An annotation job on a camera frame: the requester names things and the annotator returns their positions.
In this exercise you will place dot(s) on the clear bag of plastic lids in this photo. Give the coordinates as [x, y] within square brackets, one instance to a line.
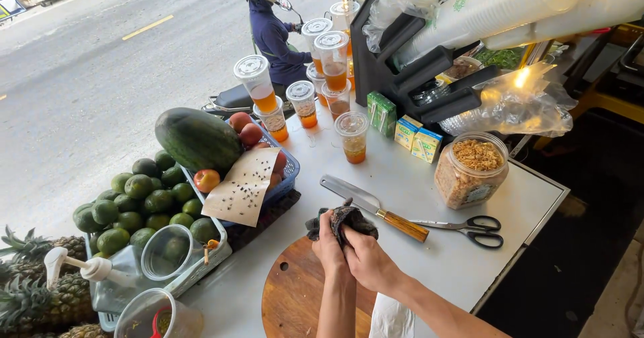
[513, 104]

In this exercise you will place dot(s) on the pineapple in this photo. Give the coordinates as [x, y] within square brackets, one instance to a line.
[30, 250]
[55, 300]
[83, 332]

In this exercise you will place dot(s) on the blue plastic basket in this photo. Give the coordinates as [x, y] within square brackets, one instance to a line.
[289, 174]

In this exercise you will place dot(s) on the clear plastic tub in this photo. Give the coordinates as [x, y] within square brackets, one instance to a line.
[186, 320]

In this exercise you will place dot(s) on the dark green watermelon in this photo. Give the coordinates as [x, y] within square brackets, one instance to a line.
[196, 139]

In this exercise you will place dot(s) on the white cloth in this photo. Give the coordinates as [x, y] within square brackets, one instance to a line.
[391, 320]

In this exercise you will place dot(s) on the stack of white printed cups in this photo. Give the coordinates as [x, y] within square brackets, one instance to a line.
[483, 16]

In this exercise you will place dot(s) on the person's left hand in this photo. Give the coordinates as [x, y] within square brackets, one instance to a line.
[328, 247]

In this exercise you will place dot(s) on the round wooden cutting board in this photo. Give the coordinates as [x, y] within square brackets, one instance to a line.
[294, 297]

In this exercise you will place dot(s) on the stack of plain white cups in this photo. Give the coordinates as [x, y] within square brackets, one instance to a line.
[578, 13]

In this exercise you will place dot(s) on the black cup dispenser rack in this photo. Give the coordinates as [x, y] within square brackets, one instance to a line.
[382, 61]

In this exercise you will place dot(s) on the empty clear plastic cup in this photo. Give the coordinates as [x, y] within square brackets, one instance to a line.
[166, 255]

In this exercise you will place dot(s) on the group of lidded tea cups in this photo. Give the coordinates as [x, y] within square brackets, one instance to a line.
[334, 61]

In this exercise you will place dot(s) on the clear jar of fried shallots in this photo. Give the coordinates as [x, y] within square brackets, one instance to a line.
[468, 177]

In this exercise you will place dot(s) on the dark grey rag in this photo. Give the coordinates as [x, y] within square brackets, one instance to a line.
[354, 217]

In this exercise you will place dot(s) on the dark woven tray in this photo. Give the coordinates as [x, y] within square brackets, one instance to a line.
[266, 214]

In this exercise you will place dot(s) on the brown fly paper sheet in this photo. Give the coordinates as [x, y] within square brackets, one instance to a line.
[244, 187]

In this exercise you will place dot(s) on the tray of green herbs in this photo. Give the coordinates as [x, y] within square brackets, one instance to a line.
[500, 57]

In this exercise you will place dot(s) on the pile of red apples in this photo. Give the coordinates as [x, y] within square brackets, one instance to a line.
[250, 134]

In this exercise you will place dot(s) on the white plastic basket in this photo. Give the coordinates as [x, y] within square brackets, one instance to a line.
[211, 262]

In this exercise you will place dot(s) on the red plastic spoon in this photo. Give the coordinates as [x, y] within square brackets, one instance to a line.
[157, 325]

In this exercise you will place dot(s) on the pile of green oranges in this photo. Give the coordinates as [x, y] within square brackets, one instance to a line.
[138, 197]

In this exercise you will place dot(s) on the black motorbike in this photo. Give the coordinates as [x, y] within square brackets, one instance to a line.
[234, 99]

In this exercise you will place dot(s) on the clear bottle with white pump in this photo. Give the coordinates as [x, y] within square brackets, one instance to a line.
[100, 270]

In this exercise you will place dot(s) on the person's left fingers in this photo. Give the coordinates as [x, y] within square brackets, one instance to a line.
[323, 223]

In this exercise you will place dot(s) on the roadside signboard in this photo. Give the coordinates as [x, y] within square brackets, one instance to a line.
[9, 3]

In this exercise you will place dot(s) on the bowl of brown food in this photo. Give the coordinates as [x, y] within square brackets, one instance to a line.
[460, 67]

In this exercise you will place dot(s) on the person's right fingers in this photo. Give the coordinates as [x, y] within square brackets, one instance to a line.
[356, 245]

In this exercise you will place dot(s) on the person's right hand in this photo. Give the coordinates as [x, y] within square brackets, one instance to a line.
[372, 265]

